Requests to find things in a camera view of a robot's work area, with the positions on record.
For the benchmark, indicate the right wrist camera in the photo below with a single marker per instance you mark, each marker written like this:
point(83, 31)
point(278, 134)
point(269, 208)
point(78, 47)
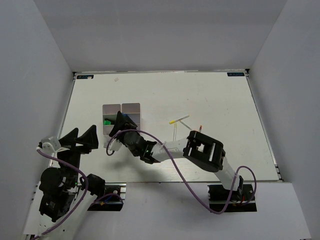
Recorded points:
point(115, 145)

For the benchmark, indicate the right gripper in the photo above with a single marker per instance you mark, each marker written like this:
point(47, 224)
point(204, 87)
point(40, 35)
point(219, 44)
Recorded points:
point(122, 122)

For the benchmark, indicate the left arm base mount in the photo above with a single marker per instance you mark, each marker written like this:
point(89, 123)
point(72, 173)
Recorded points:
point(111, 200)

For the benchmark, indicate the white pen vertical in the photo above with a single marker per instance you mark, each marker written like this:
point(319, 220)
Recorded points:
point(175, 131)

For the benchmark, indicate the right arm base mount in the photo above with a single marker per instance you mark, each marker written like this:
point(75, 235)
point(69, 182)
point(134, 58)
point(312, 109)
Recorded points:
point(217, 197)

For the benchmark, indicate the white pen yellow band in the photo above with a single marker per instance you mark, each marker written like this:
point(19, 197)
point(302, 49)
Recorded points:
point(179, 119)

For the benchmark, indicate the left blue table label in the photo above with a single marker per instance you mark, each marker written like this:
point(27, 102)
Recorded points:
point(85, 77)

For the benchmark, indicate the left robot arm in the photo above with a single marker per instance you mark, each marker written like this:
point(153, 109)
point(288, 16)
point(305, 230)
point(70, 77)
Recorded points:
point(67, 191)

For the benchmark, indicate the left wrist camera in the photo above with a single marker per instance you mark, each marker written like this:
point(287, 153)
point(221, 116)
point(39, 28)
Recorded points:
point(49, 145)

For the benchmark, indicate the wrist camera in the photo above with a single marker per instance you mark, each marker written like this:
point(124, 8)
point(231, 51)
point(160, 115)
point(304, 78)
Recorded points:
point(115, 145)
point(49, 145)

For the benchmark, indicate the right blue table label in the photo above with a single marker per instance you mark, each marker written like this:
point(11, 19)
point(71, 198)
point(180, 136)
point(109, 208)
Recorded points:
point(235, 74)

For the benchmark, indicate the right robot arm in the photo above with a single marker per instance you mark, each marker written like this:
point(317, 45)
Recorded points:
point(203, 151)

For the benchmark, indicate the green highlighter marker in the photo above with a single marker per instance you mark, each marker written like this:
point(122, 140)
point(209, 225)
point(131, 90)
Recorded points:
point(109, 120)

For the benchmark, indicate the white pen orange tip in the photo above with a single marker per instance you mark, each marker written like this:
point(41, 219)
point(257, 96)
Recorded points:
point(184, 124)

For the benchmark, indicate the right white organizer tray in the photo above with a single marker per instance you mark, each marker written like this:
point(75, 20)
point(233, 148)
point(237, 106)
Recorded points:
point(133, 110)

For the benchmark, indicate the blue table label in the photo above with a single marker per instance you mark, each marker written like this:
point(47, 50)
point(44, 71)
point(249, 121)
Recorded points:
point(235, 74)
point(85, 77)

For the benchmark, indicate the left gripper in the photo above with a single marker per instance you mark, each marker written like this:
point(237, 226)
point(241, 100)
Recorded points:
point(89, 138)

